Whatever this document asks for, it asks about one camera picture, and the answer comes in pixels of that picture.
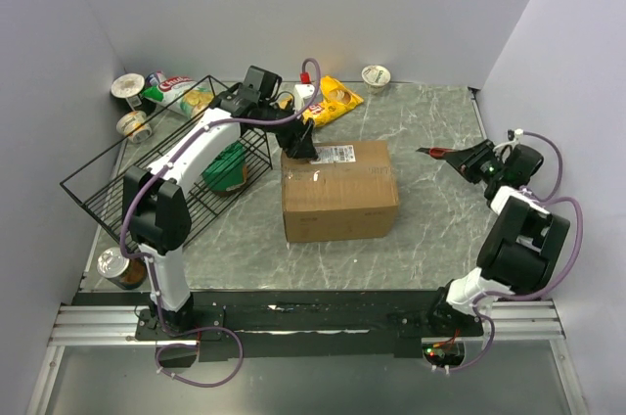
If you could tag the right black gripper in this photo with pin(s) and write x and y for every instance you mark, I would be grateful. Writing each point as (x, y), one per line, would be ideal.
(471, 158)

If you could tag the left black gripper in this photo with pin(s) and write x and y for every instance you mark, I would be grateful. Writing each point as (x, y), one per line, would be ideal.
(297, 142)

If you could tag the red black utility knife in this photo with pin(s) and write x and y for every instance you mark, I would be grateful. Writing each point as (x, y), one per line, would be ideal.
(435, 152)

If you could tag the brown cardboard express box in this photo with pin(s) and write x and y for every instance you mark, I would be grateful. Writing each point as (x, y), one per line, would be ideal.
(349, 192)

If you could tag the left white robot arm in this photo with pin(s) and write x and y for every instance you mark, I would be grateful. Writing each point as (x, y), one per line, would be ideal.
(156, 218)

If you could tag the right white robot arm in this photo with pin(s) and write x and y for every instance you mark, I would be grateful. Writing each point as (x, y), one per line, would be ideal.
(521, 251)

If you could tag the yellow Lays chips bag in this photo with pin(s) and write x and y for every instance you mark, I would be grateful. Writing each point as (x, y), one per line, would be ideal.
(337, 100)

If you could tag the green lidded jar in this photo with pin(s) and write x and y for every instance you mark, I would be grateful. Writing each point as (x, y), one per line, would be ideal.
(227, 174)

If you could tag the white yogurt cup rear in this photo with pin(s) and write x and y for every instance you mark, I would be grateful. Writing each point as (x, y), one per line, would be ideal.
(376, 78)

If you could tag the green white chips bag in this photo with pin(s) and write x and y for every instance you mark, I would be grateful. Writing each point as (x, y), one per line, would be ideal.
(184, 97)

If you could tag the blue white small packet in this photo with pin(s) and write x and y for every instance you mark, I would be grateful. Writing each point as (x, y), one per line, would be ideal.
(155, 79)

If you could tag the white yogurt cup lying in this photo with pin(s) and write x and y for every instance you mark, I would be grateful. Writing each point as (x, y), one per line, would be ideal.
(134, 127)

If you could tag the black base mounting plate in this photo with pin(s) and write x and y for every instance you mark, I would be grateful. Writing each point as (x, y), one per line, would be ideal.
(226, 324)

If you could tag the white yogurt cup upright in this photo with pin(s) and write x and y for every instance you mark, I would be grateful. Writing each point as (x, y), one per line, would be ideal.
(129, 87)

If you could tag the metal tin can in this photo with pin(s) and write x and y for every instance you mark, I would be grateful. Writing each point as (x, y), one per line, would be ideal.
(127, 274)

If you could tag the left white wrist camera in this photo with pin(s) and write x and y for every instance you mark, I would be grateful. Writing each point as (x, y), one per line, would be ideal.
(303, 92)

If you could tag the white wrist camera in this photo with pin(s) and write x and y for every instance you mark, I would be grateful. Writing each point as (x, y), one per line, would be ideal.
(303, 92)
(514, 137)

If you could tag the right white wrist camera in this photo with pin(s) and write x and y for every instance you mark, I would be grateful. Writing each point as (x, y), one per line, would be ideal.
(514, 137)

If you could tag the aluminium rail frame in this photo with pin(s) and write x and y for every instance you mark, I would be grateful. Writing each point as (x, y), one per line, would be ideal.
(95, 326)

